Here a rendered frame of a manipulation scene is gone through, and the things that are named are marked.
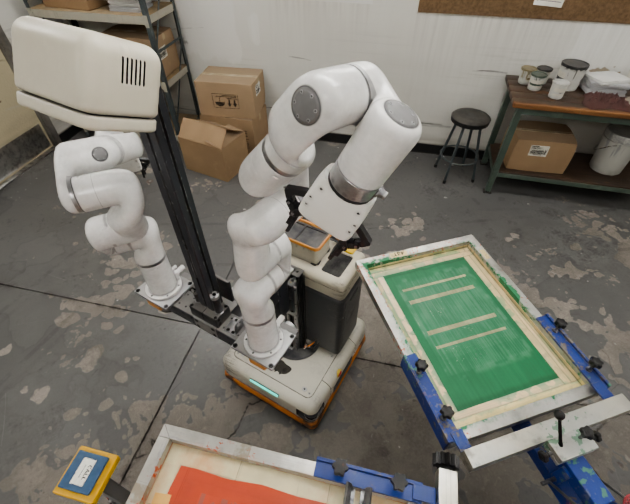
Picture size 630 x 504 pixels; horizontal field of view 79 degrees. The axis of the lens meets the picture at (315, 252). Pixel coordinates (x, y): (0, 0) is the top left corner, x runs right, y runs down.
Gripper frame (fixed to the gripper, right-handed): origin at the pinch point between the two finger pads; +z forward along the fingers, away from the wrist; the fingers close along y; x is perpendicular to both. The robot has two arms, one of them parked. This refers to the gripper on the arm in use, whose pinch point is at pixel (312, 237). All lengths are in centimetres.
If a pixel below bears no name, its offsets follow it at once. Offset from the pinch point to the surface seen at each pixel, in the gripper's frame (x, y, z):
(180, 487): 37, -9, 81
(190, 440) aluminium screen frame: 26, -4, 79
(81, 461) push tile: 43, 19, 92
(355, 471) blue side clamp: 14, -48, 58
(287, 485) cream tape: 24, -34, 69
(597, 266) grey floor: -221, -206, 99
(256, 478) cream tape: 26, -26, 73
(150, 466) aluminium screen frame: 36, 2, 82
